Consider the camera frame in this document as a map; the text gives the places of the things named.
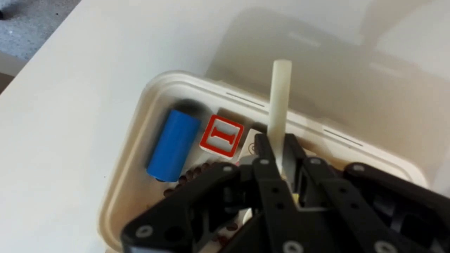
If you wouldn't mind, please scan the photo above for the blue cylinder block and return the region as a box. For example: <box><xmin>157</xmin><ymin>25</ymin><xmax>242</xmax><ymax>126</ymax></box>
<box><xmin>147</xmin><ymin>110</ymin><xmax>202</xmax><ymax>183</ymax></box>

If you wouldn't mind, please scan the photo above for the beige takeaway clamshell pack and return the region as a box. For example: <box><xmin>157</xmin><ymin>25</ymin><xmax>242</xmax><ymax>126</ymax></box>
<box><xmin>99</xmin><ymin>0</ymin><xmax>450</xmax><ymax>253</ymax></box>

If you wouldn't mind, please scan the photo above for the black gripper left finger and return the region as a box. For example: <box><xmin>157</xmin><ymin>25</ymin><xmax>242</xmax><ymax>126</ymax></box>
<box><xmin>121</xmin><ymin>162</ymin><xmax>263</xmax><ymax>253</ymax></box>

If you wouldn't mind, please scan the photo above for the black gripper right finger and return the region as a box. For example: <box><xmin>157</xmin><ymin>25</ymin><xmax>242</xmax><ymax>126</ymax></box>
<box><xmin>285</xmin><ymin>133</ymin><xmax>450</xmax><ymax>253</ymax></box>

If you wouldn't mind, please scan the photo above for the red white letter block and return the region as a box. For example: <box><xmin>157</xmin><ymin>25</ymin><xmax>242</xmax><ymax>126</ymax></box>
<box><xmin>200</xmin><ymin>114</ymin><xmax>245</xmax><ymax>159</ymax></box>

